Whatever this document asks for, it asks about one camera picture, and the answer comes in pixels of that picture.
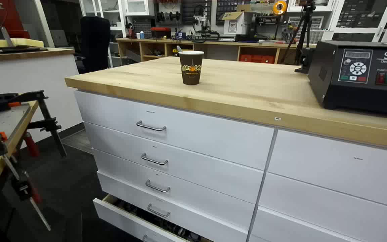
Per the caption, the brown paper coffee cup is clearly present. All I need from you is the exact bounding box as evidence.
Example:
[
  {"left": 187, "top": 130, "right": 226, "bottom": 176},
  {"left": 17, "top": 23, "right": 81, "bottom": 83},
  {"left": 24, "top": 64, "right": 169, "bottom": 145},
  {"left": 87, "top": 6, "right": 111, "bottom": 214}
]
[{"left": 179, "top": 49, "right": 204, "bottom": 84}]

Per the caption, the white drawer cabinet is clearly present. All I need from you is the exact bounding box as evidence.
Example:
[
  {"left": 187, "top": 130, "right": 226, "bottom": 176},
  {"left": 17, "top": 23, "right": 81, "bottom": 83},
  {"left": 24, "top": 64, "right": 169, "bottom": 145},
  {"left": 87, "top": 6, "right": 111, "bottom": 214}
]
[{"left": 75, "top": 91, "right": 387, "bottom": 242}]

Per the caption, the wooden shelf workbench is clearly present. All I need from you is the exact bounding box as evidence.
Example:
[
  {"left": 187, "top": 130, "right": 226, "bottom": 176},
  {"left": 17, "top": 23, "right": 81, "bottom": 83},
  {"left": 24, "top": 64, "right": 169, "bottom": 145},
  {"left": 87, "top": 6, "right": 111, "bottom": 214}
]
[{"left": 117, "top": 37, "right": 296, "bottom": 64}]

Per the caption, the black office chair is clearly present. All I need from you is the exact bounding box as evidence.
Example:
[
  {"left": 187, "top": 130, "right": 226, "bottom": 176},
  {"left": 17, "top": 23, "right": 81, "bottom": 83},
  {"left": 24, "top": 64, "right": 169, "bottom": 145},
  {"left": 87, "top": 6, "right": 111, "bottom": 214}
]
[{"left": 75, "top": 16, "right": 110, "bottom": 74}]

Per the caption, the black control box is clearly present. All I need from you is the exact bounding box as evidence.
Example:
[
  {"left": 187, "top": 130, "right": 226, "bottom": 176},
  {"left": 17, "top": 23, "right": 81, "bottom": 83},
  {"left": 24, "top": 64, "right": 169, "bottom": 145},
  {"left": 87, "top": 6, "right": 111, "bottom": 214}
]
[{"left": 308, "top": 40, "right": 387, "bottom": 114}]

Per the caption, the red black bar clamp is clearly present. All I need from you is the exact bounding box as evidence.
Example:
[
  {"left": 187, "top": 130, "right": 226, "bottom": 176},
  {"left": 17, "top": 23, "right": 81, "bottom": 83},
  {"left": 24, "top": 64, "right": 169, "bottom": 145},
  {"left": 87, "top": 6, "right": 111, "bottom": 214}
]
[{"left": 0, "top": 134, "right": 51, "bottom": 231}]

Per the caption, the black camera tripod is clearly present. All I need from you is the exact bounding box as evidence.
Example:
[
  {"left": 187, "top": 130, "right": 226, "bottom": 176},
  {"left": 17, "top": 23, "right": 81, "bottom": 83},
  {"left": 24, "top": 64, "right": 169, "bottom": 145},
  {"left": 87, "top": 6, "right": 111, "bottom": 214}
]
[{"left": 283, "top": 0, "right": 316, "bottom": 74}]

